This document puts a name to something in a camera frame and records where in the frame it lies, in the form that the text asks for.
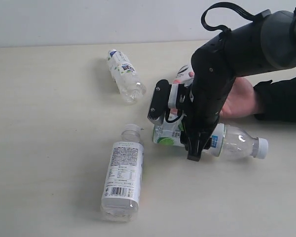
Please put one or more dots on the clear bottle white text label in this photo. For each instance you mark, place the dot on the clear bottle white text label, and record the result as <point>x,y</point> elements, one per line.
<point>121,194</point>

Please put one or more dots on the clear bottle blue green label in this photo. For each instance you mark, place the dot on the clear bottle blue green label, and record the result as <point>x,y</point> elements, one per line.
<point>125,76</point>

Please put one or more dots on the person's open hand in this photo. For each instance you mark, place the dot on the person's open hand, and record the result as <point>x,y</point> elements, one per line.
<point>242,101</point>

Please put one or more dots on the clear bottle green lime label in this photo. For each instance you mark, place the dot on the clear bottle green lime label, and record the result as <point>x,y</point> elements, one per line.
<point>227,142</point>

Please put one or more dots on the black sleeved forearm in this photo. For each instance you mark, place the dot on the black sleeved forearm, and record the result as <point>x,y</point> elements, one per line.
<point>277,100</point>

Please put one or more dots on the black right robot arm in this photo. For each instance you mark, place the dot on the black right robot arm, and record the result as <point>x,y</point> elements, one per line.
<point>266,44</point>

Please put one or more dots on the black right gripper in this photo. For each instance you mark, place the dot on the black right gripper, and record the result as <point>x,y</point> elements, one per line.
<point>206,96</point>

